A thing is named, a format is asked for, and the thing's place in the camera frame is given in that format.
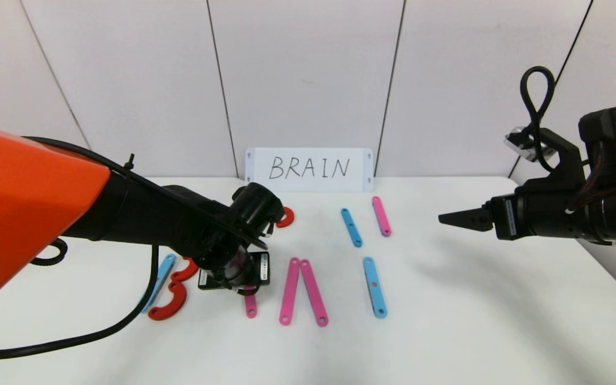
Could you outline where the white sign card BRAIN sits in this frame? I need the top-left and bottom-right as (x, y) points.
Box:
(245, 148), (374, 193)

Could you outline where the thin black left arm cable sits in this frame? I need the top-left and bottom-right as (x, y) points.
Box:
(24, 136), (268, 249)

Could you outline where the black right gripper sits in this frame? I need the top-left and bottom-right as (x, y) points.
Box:
(438, 191), (588, 241)

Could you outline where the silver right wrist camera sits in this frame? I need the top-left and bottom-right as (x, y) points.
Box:
(505, 127), (546, 161)

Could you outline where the black right camera cable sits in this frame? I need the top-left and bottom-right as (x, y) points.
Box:
(520, 66), (556, 173)

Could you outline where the blue flat bar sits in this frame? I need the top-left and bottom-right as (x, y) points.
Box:
(340, 208), (363, 248)
(141, 254), (176, 313)
(363, 257), (388, 319)

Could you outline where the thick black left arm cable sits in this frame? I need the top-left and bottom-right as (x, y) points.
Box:
(0, 238), (160, 360)

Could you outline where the black right camera bracket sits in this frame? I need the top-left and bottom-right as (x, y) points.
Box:
(541, 128), (587, 188)

